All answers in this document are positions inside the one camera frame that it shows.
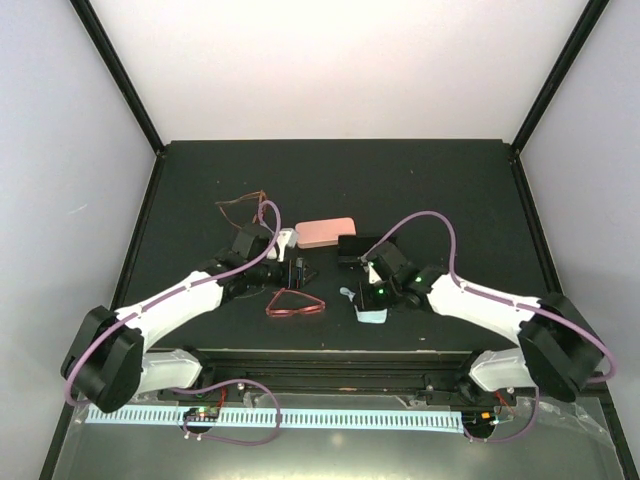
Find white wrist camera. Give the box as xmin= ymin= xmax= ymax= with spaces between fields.
xmin=267 ymin=228 xmax=299 ymax=262
xmin=367 ymin=262 xmax=382 ymax=285

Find left base circuit board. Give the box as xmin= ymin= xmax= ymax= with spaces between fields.
xmin=183 ymin=407 xmax=220 ymax=424

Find brown frame sunglasses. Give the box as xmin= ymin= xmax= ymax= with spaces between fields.
xmin=214 ymin=190 xmax=268 ymax=230

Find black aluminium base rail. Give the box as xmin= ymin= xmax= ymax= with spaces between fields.
xmin=157 ymin=367 xmax=516 ymax=406

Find red frame sunglasses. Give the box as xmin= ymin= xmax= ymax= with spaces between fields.
xmin=265 ymin=288 xmax=326 ymax=318

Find base circuit board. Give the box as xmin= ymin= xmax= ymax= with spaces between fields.
xmin=462 ymin=409 xmax=514 ymax=427
xmin=183 ymin=407 xmax=220 ymax=424

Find white slotted cable duct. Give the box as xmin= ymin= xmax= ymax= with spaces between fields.
xmin=85 ymin=405 xmax=463 ymax=434

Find left black frame post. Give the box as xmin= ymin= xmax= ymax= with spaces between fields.
xmin=70 ymin=0 xmax=165 ymax=155

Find black frame post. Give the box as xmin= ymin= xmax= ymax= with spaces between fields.
xmin=70 ymin=0 xmax=165 ymax=155
xmin=511 ymin=0 xmax=610 ymax=155

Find light blue cleaning cloth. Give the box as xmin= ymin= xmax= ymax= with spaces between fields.
xmin=339 ymin=287 xmax=388 ymax=325

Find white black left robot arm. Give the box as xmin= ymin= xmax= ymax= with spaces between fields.
xmin=61 ymin=224 xmax=317 ymax=413

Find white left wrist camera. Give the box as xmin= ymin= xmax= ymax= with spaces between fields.
xmin=267 ymin=228 xmax=299 ymax=262

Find right base circuit board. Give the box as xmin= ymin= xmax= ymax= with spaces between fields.
xmin=462 ymin=409 xmax=514 ymax=427

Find pink glasses case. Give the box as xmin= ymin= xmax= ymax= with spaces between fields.
xmin=295 ymin=217 xmax=356 ymax=249

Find right black frame post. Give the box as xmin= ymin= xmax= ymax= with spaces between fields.
xmin=511 ymin=0 xmax=610 ymax=155

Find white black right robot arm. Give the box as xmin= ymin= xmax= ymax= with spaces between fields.
xmin=350 ymin=241 xmax=604 ymax=403

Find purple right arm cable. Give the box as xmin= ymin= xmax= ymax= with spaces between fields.
xmin=364 ymin=210 xmax=614 ymax=445

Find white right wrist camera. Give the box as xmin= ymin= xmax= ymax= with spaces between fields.
xmin=367 ymin=262 xmax=382 ymax=285

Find black glasses case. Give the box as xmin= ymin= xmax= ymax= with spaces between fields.
xmin=337 ymin=234 xmax=382 ymax=267

